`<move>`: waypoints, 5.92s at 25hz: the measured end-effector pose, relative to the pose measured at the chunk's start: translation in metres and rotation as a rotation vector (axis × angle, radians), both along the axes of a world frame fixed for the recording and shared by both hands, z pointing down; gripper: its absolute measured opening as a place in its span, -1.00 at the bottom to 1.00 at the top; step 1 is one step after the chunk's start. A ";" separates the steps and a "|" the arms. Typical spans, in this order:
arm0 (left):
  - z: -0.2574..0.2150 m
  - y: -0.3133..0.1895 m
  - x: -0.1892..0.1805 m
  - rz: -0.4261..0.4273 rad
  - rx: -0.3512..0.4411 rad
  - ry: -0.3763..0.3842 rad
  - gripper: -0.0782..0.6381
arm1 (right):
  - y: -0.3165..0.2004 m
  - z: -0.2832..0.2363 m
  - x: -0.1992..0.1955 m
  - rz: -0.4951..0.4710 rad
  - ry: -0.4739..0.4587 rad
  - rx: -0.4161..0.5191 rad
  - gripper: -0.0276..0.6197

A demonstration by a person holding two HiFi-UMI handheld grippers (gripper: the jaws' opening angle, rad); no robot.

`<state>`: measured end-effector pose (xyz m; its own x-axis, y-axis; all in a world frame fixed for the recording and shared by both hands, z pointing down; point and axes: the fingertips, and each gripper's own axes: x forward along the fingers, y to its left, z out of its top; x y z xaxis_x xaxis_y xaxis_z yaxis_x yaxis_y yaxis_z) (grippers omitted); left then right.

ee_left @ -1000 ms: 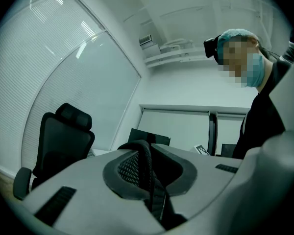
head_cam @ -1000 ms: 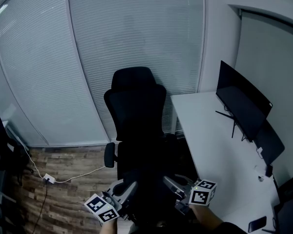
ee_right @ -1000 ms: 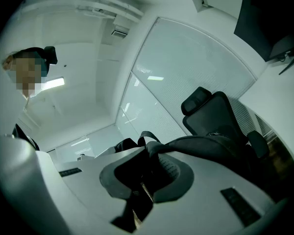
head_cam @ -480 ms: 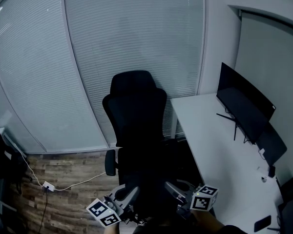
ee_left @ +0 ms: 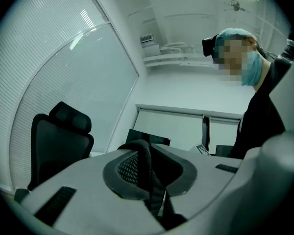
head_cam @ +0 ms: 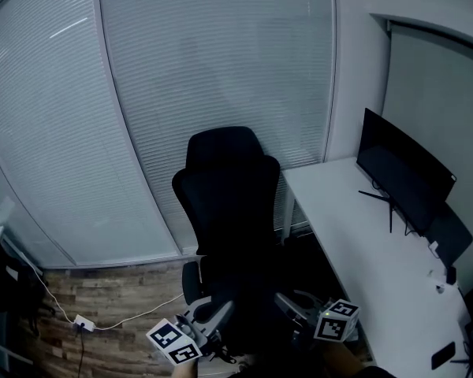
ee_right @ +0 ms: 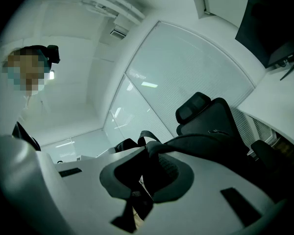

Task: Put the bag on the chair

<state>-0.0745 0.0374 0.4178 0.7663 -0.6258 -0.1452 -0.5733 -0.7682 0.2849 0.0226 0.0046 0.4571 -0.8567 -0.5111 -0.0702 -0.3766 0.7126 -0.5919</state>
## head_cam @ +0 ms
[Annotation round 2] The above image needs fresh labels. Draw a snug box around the black office chair with headrest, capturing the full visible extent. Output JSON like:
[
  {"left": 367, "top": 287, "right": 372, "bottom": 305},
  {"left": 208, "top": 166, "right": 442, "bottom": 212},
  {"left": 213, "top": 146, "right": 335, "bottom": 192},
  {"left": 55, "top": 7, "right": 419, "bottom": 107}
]
[{"left": 171, "top": 125, "right": 328, "bottom": 364}]

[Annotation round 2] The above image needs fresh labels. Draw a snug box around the person's left forearm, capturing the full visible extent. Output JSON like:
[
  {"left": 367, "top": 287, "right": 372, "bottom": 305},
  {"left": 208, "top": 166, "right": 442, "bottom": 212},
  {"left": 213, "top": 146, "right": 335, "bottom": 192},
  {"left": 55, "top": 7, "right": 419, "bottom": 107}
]
[{"left": 172, "top": 358, "right": 200, "bottom": 378}]

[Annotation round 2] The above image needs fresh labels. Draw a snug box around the person's right forearm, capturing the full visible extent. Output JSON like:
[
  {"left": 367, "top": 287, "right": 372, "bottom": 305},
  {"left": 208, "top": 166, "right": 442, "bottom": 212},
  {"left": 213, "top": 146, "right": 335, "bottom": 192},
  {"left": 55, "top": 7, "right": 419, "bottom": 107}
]
[{"left": 322, "top": 339, "right": 366, "bottom": 372}]

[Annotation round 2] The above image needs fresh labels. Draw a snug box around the black smartphone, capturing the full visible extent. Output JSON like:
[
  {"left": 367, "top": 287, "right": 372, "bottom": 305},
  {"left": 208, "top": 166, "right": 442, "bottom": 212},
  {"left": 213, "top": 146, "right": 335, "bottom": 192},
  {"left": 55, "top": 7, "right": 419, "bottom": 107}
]
[{"left": 430, "top": 341, "right": 456, "bottom": 371}]

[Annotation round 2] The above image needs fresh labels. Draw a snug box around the white desk leg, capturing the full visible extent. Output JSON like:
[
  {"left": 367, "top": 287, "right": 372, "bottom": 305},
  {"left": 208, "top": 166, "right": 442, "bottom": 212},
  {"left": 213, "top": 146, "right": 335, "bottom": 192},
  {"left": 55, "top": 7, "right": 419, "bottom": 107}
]
[{"left": 278, "top": 171, "right": 297, "bottom": 246}]

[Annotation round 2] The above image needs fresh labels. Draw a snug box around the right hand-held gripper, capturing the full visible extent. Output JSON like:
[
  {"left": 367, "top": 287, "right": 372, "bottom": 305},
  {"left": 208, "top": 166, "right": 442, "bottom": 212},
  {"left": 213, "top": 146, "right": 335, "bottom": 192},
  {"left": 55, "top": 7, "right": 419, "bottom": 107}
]
[{"left": 299, "top": 298, "right": 360, "bottom": 343}]

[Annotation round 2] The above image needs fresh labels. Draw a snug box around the black power cable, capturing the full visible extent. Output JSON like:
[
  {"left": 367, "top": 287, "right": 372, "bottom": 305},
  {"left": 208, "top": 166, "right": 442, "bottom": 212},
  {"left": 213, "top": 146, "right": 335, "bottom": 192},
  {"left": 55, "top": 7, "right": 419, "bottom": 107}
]
[{"left": 76, "top": 328, "right": 86, "bottom": 378}]

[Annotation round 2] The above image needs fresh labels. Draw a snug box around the black chair with casters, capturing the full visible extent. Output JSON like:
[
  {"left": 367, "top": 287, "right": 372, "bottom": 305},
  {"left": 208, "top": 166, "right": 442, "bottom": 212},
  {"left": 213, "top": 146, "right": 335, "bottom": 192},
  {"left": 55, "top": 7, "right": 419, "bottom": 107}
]
[{"left": 0, "top": 219, "right": 58, "bottom": 336}]

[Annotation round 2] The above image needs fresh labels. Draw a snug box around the white power strip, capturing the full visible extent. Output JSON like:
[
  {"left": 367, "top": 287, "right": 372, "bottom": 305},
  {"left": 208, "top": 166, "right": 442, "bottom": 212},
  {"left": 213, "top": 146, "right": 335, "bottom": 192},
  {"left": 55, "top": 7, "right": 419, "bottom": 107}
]
[{"left": 73, "top": 314, "right": 97, "bottom": 332}]

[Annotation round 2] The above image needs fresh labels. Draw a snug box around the white window blind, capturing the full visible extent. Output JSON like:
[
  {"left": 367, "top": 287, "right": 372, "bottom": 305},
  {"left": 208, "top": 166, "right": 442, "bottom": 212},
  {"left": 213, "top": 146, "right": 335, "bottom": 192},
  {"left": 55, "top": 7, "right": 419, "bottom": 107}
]
[
  {"left": 98, "top": 0, "right": 337, "bottom": 251},
  {"left": 0, "top": 0, "right": 182, "bottom": 269}
]

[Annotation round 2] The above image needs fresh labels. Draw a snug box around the black computer monitor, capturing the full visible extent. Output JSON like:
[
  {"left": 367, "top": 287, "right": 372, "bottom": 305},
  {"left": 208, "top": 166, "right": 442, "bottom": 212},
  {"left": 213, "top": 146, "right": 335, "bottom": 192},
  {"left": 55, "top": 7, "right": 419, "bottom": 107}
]
[{"left": 356, "top": 107, "right": 457, "bottom": 238}]

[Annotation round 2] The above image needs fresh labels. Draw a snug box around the dark grey desk partition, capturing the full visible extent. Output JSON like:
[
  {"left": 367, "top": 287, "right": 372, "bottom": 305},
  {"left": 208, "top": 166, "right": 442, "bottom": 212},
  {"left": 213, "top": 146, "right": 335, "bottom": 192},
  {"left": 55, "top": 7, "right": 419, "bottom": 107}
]
[{"left": 420, "top": 201, "right": 473, "bottom": 270}]

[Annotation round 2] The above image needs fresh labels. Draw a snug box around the white power cable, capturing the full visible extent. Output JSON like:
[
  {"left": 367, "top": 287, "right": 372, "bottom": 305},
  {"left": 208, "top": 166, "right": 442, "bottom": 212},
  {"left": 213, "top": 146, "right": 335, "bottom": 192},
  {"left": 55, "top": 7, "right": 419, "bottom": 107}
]
[
  {"left": 18, "top": 248, "right": 77, "bottom": 324},
  {"left": 93, "top": 291, "right": 185, "bottom": 332}
]

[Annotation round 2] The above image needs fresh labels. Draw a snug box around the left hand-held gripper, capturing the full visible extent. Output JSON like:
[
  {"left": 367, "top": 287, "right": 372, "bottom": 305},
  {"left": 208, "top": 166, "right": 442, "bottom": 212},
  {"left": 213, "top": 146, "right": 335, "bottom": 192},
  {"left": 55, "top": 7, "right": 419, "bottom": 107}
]
[{"left": 145, "top": 313, "right": 213, "bottom": 365}]

